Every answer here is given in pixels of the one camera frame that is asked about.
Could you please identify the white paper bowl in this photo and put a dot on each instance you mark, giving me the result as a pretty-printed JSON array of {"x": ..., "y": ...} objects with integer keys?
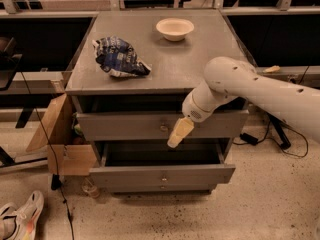
[{"x": 174, "y": 29}]

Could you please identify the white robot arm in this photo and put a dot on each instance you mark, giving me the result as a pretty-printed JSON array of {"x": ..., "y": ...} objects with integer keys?
[{"x": 225, "y": 79}]

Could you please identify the yellow foam scrap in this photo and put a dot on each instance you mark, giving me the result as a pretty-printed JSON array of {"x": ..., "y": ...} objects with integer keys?
[{"x": 272, "y": 69}]

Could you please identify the clear plastic cup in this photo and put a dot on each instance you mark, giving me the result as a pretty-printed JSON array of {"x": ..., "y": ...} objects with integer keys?
[{"x": 90, "y": 188}]

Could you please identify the grey top drawer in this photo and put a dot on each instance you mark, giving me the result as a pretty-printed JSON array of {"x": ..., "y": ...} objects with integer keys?
[{"x": 112, "y": 126}]

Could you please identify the grey drawer cabinet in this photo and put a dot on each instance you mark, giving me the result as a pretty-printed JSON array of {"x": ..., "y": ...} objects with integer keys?
[{"x": 177, "y": 67}]

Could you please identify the crumpled blue chip bag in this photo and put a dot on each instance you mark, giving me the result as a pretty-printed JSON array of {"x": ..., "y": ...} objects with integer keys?
[{"x": 118, "y": 58}]

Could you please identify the open cardboard box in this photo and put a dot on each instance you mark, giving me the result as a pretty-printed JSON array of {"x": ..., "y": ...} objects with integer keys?
[{"x": 55, "y": 134}]

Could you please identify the grey middle drawer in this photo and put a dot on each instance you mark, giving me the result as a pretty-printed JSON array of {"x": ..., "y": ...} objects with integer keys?
[{"x": 149, "y": 163}]

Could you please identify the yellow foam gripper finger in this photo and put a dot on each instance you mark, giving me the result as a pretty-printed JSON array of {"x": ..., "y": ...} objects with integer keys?
[{"x": 180, "y": 130}]

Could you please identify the white sneaker with orange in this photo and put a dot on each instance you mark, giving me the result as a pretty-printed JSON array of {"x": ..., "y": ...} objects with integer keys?
[{"x": 19, "y": 223}]

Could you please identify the grey bottom drawer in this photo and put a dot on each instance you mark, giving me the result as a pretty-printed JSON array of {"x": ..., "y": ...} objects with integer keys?
[{"x": 161, "y": 188}]

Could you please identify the grey drawer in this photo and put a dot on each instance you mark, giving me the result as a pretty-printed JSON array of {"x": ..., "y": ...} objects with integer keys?
[
  {"x": 112, "y": 126},
  {"x": 149, "y": 163},
  {"x": 161, "y": 188}
]

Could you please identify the green object in box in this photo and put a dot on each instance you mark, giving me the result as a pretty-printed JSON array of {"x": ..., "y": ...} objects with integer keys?
[{"x": 77, "y": 134}]

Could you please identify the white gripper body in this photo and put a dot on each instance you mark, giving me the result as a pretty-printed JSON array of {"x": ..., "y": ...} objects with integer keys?
[{"x": 192, "y": 109}]

